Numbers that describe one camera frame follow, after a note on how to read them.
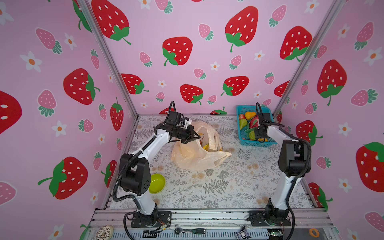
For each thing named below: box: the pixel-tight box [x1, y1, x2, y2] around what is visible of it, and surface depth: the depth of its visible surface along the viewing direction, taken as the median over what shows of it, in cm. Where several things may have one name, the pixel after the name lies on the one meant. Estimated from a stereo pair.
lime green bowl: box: [149, 173, 166, 194], surface depth 86 cm
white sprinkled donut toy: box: [96, 224, 114, 240], surface depth 70 cm
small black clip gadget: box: [236, 225, 252, 240], surface depth 69 cm
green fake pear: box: [239, 118, 248, 130], surface depth 113 cm
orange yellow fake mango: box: [245, 111, 256, 120], surface depth 115 cm
